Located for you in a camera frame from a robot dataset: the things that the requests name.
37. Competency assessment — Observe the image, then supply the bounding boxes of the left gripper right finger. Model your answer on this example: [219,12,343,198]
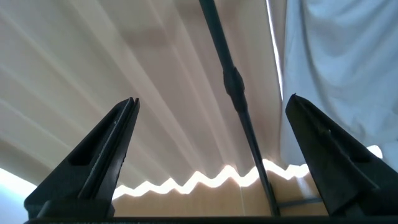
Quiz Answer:
[285,93,398,217]

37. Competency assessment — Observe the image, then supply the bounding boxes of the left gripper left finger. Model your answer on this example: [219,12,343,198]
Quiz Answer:
[24,97,141,218]

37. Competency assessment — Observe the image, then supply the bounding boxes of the pale grey shorts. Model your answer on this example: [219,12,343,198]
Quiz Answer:
[279,0,398,172]

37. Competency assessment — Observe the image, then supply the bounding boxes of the black clothes rack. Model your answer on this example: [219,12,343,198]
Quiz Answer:
[198,0,325,217]

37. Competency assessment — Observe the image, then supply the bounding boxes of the window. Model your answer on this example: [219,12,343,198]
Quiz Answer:
[0,167,37,224]

